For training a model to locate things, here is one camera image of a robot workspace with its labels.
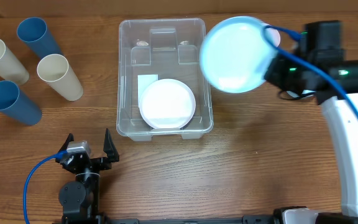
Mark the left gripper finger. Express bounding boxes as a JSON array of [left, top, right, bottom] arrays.
[[103, 128, 119, 162], [55, 133, 74, 162]]

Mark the pink bowl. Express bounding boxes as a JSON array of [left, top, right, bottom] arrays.
[[269, 28, 281, 47]]

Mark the light blue plate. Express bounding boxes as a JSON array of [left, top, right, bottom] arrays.
[[200, 16, 277, 93]]

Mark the cream cup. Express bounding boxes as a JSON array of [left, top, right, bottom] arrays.
[[0, 39, 29, 85], [37, 54, 84, 101]]

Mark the white pink plate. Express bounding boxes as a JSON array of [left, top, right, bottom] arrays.
[[139, 79, 196, 129]]

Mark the clear plastic storage bin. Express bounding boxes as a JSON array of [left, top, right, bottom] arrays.
[[116, 18, 213, 141]]

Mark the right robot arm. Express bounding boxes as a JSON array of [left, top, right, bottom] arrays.
[[265, 21, 358, 223]]

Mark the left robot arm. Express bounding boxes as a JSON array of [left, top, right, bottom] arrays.
[[55, 129, 119, 224]]

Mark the white label in bin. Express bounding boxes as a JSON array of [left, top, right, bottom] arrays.
[[137, 74, 158, 105]]

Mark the blue cup bottom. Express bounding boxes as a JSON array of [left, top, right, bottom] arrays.
[[0, 80, 42, 126]]

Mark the blue cup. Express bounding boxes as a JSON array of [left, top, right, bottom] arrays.
[[17, 17, 63, 59], [0, 80, 42, 126]]

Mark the blue cup top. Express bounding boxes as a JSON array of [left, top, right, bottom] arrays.
[[17, 17, 63, 59]]

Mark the left blue cable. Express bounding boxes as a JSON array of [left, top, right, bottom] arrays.
[[22, 150, 68, 224]]

